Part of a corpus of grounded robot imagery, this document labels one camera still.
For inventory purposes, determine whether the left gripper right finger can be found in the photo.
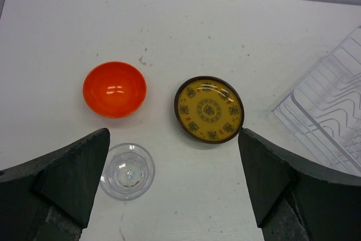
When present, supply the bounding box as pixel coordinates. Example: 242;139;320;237
238;128;360;240

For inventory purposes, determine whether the white wire dish rack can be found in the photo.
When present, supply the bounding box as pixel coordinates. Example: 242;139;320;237
273;27;360;176

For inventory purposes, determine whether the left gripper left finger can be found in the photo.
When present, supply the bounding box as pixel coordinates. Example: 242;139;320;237
1;128;110;240

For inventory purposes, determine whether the clear glass cup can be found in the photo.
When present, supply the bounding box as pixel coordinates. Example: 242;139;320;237
100;143;156;201

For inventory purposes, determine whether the orange bowl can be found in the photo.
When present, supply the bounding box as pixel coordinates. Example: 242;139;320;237
82;62;147;119

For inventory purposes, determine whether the yellow patterned plate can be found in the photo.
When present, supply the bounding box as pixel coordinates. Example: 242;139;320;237
174;76;245;144

